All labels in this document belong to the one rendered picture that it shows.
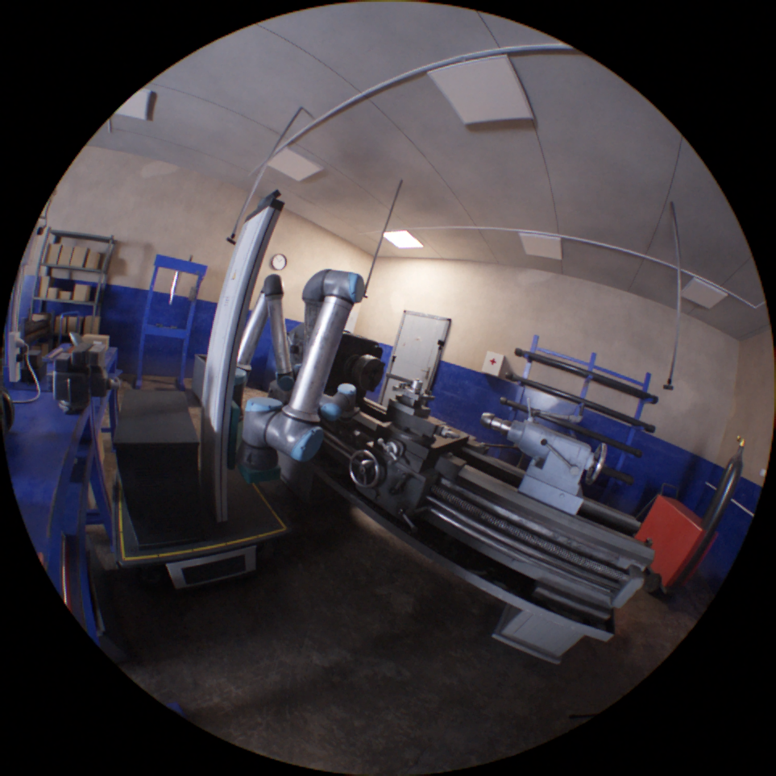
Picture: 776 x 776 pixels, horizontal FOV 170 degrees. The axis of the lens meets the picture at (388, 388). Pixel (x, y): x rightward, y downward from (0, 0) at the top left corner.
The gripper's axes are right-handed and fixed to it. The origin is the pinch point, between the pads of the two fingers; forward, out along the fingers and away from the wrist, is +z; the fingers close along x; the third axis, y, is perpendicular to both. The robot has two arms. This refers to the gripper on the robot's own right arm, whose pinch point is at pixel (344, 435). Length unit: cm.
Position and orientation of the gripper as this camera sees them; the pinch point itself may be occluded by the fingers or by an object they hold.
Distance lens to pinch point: 152.8
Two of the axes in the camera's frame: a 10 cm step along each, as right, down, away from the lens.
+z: -1.3, 8.3, 5.4
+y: -6.0, 3.6, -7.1
